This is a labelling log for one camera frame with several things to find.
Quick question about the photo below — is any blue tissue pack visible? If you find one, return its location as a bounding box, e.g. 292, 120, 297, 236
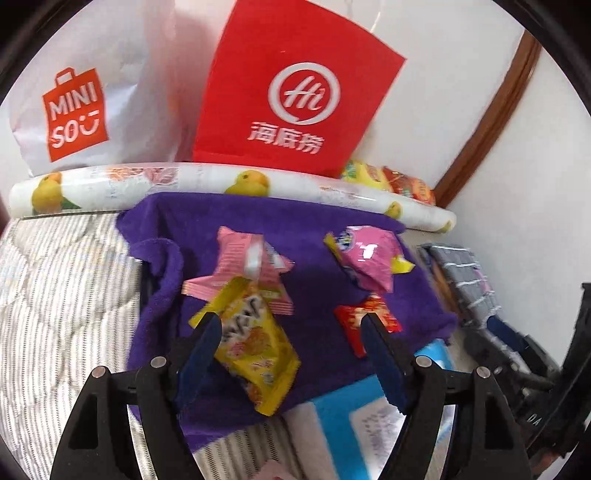
281, 338, 459, 480

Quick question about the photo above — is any red candy packet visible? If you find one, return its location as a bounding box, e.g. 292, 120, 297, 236
334, 294, 403, 358

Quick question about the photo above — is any grey checked folded cloth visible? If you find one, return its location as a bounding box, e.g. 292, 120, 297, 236
418, 243, 501, 329

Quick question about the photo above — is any pink striped snack packet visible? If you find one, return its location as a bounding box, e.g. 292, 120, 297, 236
181, 226, 294, 315

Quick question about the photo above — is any purple towel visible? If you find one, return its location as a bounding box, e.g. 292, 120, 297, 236
115, 192, 459, 453

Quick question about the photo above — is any pink yellow snack packet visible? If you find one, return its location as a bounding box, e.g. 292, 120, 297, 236
324, 225, 415, 293

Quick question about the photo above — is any striped quilted mattress cover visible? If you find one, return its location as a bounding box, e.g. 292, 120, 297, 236
0, 212, 306, 480

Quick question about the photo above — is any orange snack bag behind mat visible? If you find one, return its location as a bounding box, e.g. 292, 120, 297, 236
382, 167, 436, 205

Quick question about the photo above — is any fruit print rolled mat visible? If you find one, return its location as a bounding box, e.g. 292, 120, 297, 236
8, 163, 457, 233

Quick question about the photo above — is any yellow snack bag behind mat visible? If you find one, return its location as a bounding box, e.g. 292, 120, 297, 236
341, 160, 392, 192

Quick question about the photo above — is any white Miniso plastic bag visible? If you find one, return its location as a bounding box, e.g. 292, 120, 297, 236
8, 1, 212, 175

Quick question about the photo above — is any red Haidilao paper bag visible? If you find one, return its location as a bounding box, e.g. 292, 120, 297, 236
192, 1, 406, 177

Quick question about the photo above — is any brown wooden door frame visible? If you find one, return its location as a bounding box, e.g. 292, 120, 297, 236
435, 30, 542, 208

